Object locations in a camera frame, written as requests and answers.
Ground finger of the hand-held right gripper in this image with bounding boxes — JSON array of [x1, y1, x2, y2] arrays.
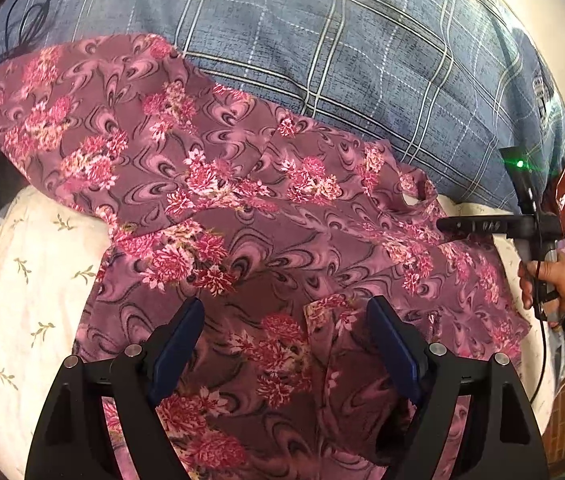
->
[[436, 216, 513, 237]]

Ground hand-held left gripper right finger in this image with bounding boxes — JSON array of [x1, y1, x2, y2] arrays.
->
[[366, 296, 550, 480]]

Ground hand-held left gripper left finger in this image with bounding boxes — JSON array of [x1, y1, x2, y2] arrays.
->
[[25, 297, 206, 480]]

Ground purple floral garment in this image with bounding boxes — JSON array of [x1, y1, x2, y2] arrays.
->
[[0, 34, 533, 480]]

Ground person's right hand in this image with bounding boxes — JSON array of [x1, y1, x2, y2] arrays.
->
[[518, 252, 565, 322]]

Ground cream leaf-print cloth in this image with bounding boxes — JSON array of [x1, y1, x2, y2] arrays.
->
[[0, 187, 560, 480]]

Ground blue plaid blanket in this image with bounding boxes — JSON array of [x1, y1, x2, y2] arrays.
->
[[0, 0, 565, 211]]

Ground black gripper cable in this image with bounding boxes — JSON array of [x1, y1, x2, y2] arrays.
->
[[525, 260, 552, 403]]

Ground thin black cable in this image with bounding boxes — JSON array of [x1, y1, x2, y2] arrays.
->
[[0, 0, 69, 67]]

